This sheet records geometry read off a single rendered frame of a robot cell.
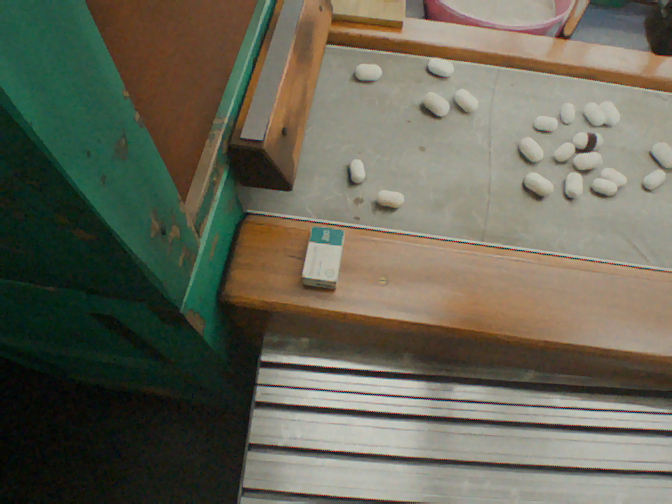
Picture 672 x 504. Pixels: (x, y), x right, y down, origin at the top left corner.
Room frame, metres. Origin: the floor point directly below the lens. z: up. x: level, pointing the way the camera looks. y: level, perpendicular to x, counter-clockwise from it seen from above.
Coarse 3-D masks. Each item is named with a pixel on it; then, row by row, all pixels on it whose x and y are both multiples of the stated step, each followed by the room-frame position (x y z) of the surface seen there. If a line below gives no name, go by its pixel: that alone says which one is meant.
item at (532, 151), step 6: (528, 138) 0.39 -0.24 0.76; (522, 144) 0.39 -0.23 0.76; (528, 144) 0.38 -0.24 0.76; (534, 144) 0.38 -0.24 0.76; (522, 150) 0.38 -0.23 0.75; (528, 150) 0.38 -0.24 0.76; (534, 150) 0.37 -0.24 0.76; (540, 150) 0.37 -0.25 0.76; (528, 156) 0.37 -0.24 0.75; (534, 156) 0.37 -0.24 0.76; (540, 156) 0.37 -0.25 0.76
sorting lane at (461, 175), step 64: (384, 64) 0.53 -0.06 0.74; (320, 128) 0.41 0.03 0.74; (384, 128) 0.41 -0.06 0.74; (448, 128) 0.42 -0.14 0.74; (512, 128) 0.43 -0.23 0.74; (576, 128) 0.43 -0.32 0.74; (640, 128) 0.44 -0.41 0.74; (256, 192) 0.30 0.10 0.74; (320, 192) 0.31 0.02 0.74; (448, 192) 0.32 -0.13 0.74; (512, 192) 0.32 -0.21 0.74; (640, 192) 0.33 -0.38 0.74; (576, 256) 0.24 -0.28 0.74; (640, 256) 0.24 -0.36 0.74
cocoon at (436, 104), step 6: (426, 96) 0.46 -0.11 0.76; (432, 96) 0.45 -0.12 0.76; (438, 96) 0.45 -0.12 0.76; (426, 102) 0.45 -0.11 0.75; (432, 102) 0.45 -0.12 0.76; (438, 102) 0.44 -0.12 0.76; (444, 102) 0.44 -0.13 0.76; (432, 108) 0.44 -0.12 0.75; (438, 108) 0.44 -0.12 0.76; (444, 108) 0.44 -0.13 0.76; (438, 114) 0.43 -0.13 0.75; (444, 114) 0.43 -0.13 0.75
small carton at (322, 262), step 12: (312, 228) 0.23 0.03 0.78; (324, 228) 0.23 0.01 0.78; (312, 240) 0.22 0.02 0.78; (324, 240) 0.22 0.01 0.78; (336, 240) 0.22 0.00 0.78; (312, 252) 0.20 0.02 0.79; (324, 252) 0.20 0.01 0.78; (336, 252) 0.21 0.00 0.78; (312, 264) 0.19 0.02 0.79; (324, 264) 0.19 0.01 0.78; (336, 264) 0.19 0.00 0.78; (312, 276) 0.18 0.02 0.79; (324, 276) 0.18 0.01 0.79; (336, 276) 0.18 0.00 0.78
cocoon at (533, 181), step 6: (528, 174) 0.34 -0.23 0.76; (534, 174) 0.34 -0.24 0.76; (528, 180) 0.33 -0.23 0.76; (534, 180) 0.33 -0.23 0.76; (540, 180) 0.33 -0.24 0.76; (546, 180) 0.33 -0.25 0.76; (528, 186) 0.33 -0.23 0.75; (534, 186) 0.32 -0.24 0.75; (540, 186) 0.32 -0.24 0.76; (546, 186) 0.32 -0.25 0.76; (552, 186) 0.32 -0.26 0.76; (540, 192) 0.32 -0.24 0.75; (546, 192) 0.31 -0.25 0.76
